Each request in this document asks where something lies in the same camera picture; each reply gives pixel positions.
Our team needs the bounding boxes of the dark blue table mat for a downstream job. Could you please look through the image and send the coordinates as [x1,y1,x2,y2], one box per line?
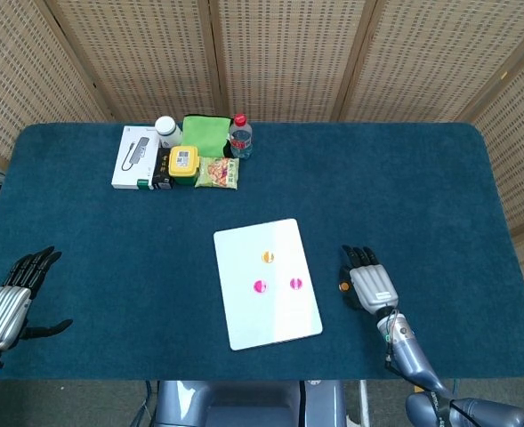
[0,122,524,383]

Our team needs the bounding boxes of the white adapter product box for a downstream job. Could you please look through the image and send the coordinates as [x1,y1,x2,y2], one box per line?
[111,125,163,191]

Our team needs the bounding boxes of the white table leg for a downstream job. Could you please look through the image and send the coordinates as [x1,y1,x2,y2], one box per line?
[358,380,372,427]

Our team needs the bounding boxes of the white rectangular board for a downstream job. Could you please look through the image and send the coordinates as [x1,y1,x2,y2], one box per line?
[213,218,324,351]

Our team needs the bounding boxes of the clear bottle red cap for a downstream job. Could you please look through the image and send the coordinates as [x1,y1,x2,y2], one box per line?
[228,113,254,160]

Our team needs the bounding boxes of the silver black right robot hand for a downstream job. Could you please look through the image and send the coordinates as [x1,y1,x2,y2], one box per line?
[337,244,399,316]

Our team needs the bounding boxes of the woven folding screen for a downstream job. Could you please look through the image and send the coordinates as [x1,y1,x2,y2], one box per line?
[0,0,524,357]

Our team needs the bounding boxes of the green snack bag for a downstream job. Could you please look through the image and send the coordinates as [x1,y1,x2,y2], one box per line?
[194,157,241,190]

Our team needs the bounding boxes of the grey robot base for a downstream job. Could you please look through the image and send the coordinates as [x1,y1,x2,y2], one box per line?
[154,380,347,427]

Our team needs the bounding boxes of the small black box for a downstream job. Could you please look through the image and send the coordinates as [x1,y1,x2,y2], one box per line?
[151,148,175,190]

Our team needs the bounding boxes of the green folded cloth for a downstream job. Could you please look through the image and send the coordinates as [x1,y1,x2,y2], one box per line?
[181,114,230,159]

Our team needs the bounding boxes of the white round jar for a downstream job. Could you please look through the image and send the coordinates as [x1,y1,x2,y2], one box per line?
[154,116,183,149]

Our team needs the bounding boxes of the green container yellow lid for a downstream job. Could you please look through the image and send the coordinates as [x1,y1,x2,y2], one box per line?
[167,145,202,187]

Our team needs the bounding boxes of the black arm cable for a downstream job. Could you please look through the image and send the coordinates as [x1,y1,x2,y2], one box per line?
[383,309,472,427]

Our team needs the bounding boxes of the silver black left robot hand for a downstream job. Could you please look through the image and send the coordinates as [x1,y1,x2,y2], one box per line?
[0,245,75,352]

